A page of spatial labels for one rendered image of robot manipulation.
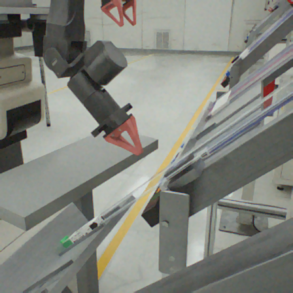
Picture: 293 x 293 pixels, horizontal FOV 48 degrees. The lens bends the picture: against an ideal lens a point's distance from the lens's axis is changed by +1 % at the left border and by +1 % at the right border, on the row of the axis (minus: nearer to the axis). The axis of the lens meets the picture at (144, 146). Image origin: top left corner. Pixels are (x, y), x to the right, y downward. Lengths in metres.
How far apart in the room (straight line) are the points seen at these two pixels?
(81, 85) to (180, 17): 8.90
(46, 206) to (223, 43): 8.75
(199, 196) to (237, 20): 8.83
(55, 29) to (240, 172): 0.43
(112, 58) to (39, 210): 0.41
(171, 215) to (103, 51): 0.32
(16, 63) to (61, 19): 0.53
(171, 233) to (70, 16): 0.44
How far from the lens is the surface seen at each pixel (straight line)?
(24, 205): 0.85
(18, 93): 1.15
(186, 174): 0.53
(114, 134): 0.68
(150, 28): 9.75
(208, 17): 9.40
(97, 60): 0.64
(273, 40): 1.96
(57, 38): 0.69
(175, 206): 0.55
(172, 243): 0.59
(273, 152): 0.54
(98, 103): 0.66
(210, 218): 1.46
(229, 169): 0.55
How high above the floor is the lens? 1.03
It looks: 22 degrees down
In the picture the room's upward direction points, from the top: straight up
